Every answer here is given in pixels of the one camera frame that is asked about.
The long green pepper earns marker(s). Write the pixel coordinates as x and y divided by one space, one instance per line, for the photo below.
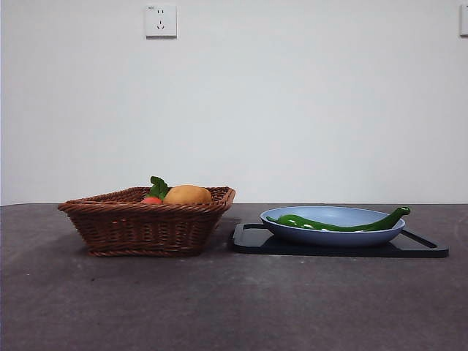
292 220

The blue round plate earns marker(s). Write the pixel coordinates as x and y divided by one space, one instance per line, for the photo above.
329 237

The black rectangular tray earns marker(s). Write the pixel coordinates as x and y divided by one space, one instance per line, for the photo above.
256 246

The orange carrot with green leaves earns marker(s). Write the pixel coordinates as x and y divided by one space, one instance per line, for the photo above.
158 186

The brown wicker basket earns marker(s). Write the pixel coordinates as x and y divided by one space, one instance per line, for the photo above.
146 230

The white wall socket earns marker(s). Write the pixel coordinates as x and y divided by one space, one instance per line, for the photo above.
161 21

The white wall plate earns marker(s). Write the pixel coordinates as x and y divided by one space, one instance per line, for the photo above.
464 20

